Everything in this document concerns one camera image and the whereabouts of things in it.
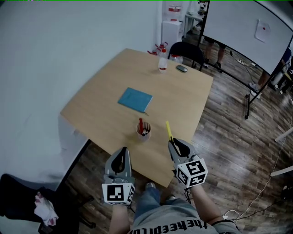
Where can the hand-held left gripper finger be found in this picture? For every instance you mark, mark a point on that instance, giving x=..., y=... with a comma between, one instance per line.
x=128, y=165
x=109, y=166

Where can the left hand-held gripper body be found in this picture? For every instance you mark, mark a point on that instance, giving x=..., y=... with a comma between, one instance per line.
x=117, y=194

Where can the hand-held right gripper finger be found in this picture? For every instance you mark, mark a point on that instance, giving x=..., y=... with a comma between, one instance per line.
x=188, y=147
x=174, y=154

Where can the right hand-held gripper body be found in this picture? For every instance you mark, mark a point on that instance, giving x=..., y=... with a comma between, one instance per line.
x=192, y=173

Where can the yellow utility knife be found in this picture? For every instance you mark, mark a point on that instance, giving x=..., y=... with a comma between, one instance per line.
x=169, y=130

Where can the person's right forearm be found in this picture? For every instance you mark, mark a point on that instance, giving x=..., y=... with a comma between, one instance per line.
x=206, y=205

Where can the person's left forearm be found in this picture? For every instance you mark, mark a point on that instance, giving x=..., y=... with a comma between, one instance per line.
x=121, y=219

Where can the person's left shoe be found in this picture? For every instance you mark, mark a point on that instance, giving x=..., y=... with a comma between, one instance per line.
x=150, y=185

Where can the person's shoe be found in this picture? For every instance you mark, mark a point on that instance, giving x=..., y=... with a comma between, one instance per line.
x=150, y=185
x=171, y=197

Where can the person's right shoe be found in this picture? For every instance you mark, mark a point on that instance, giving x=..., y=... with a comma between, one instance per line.
x=171, y=197

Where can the person's blue jeans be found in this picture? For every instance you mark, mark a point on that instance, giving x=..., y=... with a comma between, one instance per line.
x=148, y=201

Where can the paper pen cup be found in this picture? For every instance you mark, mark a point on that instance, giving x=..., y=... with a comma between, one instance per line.
x=143, y=136

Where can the red marker pen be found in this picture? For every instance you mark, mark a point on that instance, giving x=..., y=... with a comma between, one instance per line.
x=141, y=124

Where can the person's grey printed t-shirt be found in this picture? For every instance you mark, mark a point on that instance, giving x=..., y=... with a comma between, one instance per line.
x=169, y=219

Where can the blue notebook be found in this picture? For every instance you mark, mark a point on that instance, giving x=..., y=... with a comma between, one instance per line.
x=135, y=99

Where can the crumpled white tissue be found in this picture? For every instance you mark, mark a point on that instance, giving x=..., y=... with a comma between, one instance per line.
x=44, y=209

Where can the grey computer mouse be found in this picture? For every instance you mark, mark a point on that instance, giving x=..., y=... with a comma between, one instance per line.
x=181, y=68

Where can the clear plastic bottle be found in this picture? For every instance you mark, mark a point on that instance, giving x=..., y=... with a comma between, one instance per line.
x=162, y=65

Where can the water jug with red cap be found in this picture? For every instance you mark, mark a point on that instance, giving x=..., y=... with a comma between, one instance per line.
x=176, y=59

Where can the black chair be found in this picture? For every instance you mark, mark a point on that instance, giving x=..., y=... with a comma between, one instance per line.
x=186, y=51

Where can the black bag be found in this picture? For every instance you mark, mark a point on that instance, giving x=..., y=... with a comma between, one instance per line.
x=18, y=201

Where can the white power strip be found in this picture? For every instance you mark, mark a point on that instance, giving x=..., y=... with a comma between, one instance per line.
x=240, y=61

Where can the white water dispenser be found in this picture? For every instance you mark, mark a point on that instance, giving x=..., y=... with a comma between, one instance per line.
x=172, y=32

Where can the whiteboard on black stand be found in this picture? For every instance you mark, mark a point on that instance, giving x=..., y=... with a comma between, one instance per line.
x=242, y=27

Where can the large water jug red label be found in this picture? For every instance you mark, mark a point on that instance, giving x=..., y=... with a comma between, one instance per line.
x=175, y=10

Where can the white paper sheet red dot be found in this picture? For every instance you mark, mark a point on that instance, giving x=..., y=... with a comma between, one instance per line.
x=262, y=30

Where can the white table frame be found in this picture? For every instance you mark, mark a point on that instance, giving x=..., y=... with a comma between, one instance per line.
x=282, y=170

